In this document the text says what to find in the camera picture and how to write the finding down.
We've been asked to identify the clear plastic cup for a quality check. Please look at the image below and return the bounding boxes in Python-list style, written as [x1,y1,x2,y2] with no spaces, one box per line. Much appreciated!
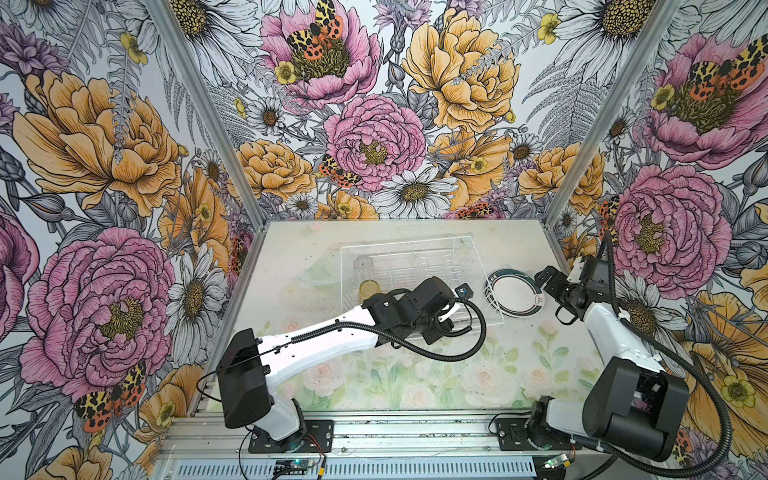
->
[353,256,375,279]

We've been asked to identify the aluminium front rail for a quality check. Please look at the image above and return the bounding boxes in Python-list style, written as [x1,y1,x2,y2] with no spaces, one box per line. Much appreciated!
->
[152,410,667,480]

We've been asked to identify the black corrugated cable left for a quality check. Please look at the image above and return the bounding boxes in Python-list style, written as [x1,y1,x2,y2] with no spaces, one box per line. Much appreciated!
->
[287,296,488,363]

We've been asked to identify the white wire dish rack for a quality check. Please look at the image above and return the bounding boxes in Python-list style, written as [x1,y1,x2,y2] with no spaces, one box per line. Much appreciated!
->
[340,235,504,326]

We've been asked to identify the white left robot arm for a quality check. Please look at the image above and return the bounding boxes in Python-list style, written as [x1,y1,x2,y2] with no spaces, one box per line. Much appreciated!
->
[213,277,488,444]

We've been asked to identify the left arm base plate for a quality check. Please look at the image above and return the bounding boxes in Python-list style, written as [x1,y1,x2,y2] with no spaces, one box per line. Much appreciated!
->
[247,419,335,454]

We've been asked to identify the aluminium corner post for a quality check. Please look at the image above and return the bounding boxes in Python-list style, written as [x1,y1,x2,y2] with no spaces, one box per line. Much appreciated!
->
[147,1,267,233]
[543,0,682,230]

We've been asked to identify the aluminium corner post left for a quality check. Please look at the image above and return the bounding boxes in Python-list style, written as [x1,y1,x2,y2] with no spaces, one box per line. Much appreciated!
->
[147,1,267,233]

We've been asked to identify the aluminium corner post right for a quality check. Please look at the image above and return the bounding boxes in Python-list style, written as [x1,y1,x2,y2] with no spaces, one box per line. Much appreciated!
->
[543,0,682,230]

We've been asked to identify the yellow plastic cup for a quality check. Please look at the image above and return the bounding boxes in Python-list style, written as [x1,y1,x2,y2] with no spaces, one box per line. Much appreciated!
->
[358,279,381,304]

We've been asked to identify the black corrugated cable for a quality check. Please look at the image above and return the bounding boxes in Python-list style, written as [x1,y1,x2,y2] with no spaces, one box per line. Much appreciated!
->
[599,230,734,479]
[287,296,488,363]

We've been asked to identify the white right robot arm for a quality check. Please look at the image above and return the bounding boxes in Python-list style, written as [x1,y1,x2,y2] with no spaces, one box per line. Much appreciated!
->
[528,265,689,462]

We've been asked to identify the black corrugated cable right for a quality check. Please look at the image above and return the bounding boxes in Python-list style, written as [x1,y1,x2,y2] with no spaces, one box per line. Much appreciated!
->
[599,230,734,479]

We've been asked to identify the green circuit board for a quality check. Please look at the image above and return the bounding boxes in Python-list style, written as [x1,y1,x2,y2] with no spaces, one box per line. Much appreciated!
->
[272,458,327,479]

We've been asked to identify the green red plate with steam logo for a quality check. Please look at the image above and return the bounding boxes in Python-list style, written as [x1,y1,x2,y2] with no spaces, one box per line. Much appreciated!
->
[485,268,545,318]

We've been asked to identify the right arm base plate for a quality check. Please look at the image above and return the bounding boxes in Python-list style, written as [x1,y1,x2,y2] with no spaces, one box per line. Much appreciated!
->
[492,417,573,451]

